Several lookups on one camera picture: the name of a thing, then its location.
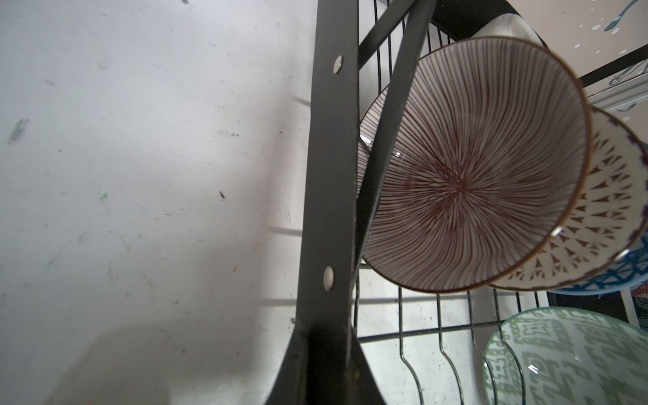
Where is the white ceramic bowl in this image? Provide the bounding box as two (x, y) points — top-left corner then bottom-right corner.
(472, 13), (543, 47)

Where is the blue patterned bowl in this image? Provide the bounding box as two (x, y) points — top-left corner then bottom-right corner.
(553, 232), (647, 296)

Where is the grey green patterned bowl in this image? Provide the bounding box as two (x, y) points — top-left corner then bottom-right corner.
(483, 307), (647, 404)

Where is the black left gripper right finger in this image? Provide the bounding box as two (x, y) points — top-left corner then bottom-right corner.
(349, 332), (386, 405)

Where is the black two-tier dish rack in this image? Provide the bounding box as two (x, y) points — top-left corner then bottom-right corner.
(293, 0), (648, 405)

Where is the white brown patterned bowl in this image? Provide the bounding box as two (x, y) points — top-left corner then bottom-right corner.
(492, 108), (647, 291)

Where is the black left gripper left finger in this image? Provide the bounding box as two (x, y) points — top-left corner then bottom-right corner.
(266, 327), (308, 405)

